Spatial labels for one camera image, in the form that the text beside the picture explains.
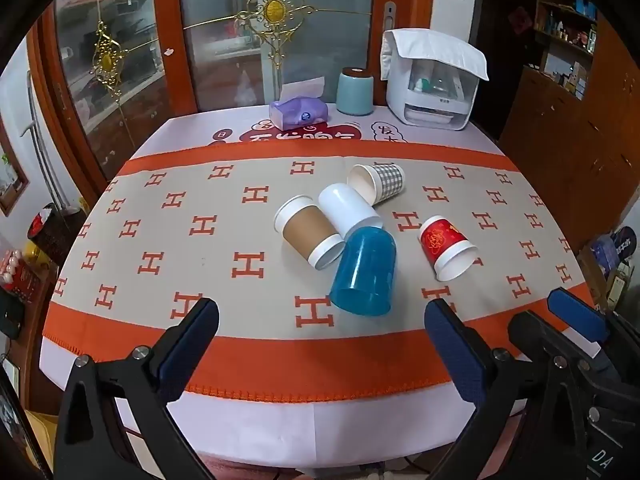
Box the wooden shelf with small goods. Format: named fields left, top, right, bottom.
left=530, top=0, right=601, bottom=106

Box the metal pole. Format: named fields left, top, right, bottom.
left=25, top=72, right=67, bottom=211

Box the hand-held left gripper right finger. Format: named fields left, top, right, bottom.
left=424, top=298, right=592, bottom=480

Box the purple tissue pack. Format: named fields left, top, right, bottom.
left=269, top=77, right=329, bottom=129

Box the brown wooden cabinet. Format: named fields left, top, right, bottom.
left=499, top=20, right=640, bottom=311

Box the glass door with gold ornament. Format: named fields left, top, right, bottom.
left=165, top=0, right=436, bottom=117
left=30, top=0, right=183, bottom=181

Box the teal canister with brown lid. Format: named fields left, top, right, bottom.
left=335, top=67, right=375, bottom=116

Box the orange patterned table runner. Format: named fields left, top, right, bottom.
left=42, top=139, right=601, bottom=406

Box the white cloth cover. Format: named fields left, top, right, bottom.
left=380, top=29, right=490, bottom=82

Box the plain white paper cup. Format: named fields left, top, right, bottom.
left=318, top=183, right=384, bottom=241

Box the dark woven basket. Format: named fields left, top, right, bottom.
left=27, top=203, right=89, bottom=267

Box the brown sleeved paper cup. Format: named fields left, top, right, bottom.
left=273, top=195, right=347, bottom=268

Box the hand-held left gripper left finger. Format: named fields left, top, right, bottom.
left=53, top=298, right=220, bottom=480

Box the red printed paper cup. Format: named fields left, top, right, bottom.
left=419, top=216, right=477, bottom=282

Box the blue plastic cup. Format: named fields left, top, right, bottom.
left=329, top=226, right=398, bottom=317

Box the white countertop appliance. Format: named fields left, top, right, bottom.
left=386, top=57, right=474, bottom=132

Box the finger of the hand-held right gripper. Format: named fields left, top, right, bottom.
left=507, top=310, right=577, bottom=362
left=547, top=287, right=640, bottom=361

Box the grey checkered paper cup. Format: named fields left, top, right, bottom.
left=347, top=162, right=405, bottom=207

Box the framed wall picture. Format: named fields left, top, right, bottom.
left=0, top=135, right=31, bottom=218

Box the stack of printed boxes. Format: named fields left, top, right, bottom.
left=577, top=226, right=640, bottom=312

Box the red box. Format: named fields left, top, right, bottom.
left=0, top=249, right=57, bottom=302

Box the yellow container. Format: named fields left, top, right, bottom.
left=22, top=241, right=51, bottom=267

